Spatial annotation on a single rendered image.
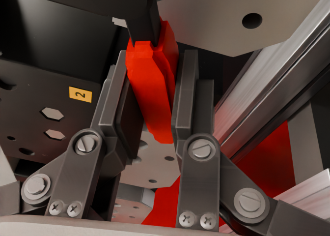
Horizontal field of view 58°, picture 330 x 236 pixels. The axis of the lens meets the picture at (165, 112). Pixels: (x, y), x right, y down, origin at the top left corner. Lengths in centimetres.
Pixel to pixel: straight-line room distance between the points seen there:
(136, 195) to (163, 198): 55
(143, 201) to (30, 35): 23
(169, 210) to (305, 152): 44
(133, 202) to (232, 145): 47
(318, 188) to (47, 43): 37
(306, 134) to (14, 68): 56
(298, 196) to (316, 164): 14
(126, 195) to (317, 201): 25
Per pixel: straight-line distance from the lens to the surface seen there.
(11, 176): 39
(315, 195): 46
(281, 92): 62
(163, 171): 27
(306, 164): 63
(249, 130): 73
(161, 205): 90
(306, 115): 67
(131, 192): 37
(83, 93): 19
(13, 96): 22
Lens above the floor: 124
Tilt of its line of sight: 8 degrees down
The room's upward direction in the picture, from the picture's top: 76 degrees counter-clockwise
